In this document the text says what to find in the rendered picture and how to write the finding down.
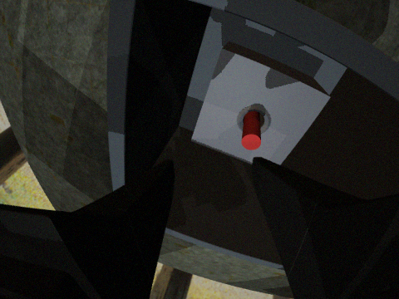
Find red peg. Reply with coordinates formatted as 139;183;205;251
242;110;260;150

